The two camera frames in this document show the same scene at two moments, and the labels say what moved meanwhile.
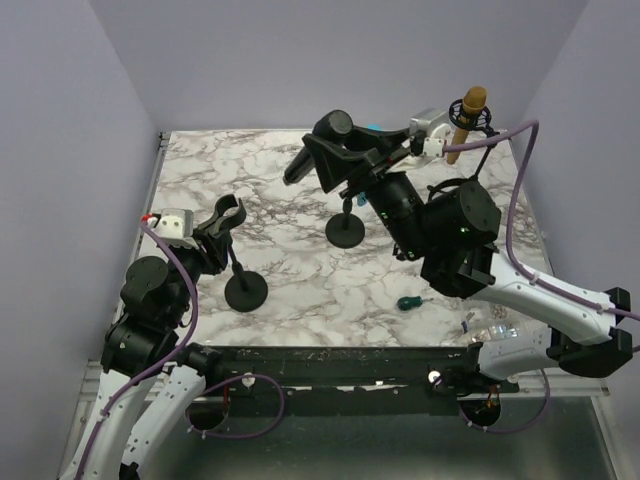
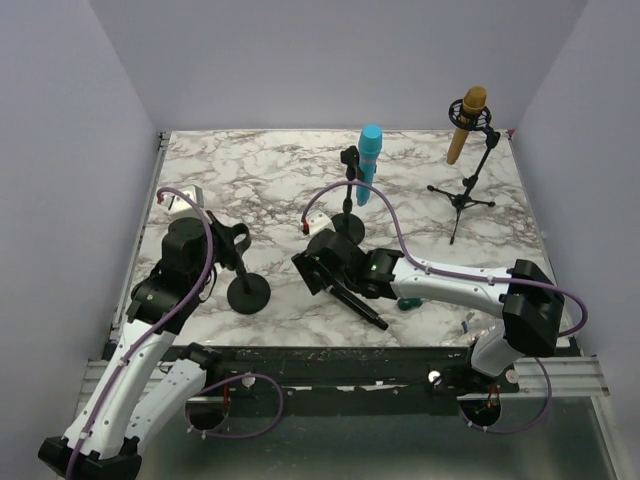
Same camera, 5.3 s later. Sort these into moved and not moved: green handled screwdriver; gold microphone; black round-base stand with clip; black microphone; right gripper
Moved: right gripper; black microphone
Not moved: gold microphone; black round-base stand with clip; green handled screwdriver
